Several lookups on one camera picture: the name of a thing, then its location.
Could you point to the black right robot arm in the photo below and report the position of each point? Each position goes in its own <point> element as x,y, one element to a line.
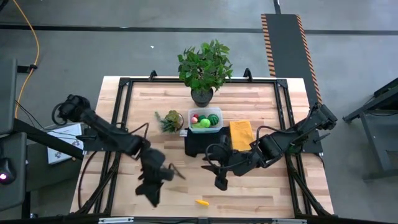
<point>280,146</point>

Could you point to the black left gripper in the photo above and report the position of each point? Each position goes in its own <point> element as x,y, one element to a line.
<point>155,168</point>

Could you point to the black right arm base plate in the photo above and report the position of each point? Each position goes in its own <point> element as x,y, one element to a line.
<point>311,147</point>

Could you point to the narrow dark grey panel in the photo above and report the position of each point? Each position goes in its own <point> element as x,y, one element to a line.
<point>7,96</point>

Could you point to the yellow toy banana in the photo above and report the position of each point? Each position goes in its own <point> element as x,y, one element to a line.
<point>202,203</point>

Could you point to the silver metal bracket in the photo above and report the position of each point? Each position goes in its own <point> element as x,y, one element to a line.
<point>289,221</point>
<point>115,220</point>

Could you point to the white cloth label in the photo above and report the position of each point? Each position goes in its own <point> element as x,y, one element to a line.
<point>183,133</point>

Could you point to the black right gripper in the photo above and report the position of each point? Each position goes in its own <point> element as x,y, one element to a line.
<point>241,161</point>

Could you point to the black floor mat striped edges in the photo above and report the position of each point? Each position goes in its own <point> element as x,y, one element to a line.
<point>287,62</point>

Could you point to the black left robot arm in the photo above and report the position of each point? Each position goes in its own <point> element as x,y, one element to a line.
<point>105,133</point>

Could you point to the leafy green potted tree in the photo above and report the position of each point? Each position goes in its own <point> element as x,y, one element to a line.
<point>203,67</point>

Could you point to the black diagonal beam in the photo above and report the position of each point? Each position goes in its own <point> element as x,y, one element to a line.
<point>46,138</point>

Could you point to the white booklet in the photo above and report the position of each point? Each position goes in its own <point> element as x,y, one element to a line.
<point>59,157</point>

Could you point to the black cloth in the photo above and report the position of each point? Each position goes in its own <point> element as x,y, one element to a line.
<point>199,144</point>

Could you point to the striped green toy watermelon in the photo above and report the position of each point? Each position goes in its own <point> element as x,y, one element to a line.
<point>214,119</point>

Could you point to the clear plastic tupperware container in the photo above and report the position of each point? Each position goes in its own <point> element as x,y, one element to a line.
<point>219,112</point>

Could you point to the small spiky succulent plant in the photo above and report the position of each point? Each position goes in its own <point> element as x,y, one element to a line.
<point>171,121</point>

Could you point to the lime green toy vegetable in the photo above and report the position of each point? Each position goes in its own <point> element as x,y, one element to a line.
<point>196,126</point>

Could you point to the dark green toy vegetable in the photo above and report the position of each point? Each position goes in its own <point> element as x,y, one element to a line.
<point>202,117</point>

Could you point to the red toy raspberry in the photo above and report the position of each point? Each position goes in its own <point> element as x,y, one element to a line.
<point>196,115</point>

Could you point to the black metal stand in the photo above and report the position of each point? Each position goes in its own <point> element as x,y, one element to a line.
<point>377,102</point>

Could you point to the black computer mouse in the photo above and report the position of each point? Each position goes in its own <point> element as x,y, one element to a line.
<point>5,171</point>

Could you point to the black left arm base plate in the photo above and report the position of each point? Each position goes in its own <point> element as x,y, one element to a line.
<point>93,146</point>

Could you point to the black metal table frame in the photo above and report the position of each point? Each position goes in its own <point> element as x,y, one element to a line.
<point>149,80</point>

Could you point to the light green toy cabbage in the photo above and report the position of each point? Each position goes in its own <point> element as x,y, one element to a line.
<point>205,123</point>

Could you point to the yellow cloth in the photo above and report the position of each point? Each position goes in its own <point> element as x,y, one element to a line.
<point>241,133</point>

